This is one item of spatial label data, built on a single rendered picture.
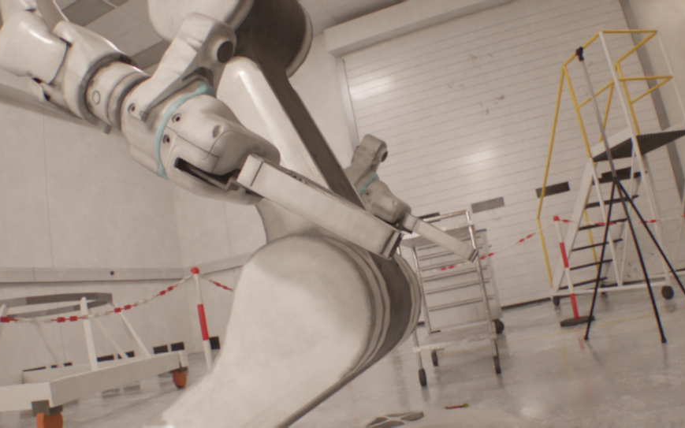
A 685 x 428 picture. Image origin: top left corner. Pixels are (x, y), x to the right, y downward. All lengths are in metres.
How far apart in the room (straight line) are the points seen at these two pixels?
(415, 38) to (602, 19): 3.01
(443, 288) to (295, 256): 4.45
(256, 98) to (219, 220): 9.29
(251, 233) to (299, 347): 8.99
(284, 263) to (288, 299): 0.03
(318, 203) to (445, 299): 4.61
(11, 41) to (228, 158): 0.30
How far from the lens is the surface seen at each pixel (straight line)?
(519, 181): 8.06
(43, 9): 0.64
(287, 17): 0.74
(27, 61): 0.58
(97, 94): 0.50
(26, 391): 3.82
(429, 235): 0.79
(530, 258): 7.96
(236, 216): 9.69
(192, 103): 0.42
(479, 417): 0.75
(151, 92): 0.43
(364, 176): 0.84
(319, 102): 9.27
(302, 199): 0.35
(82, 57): 0.52
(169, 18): 0.69
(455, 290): 4.94
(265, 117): 0.61
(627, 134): 5.20
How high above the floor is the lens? 0.56
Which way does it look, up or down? 8 degrees up
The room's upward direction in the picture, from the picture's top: 11 degrees counter-clockwise
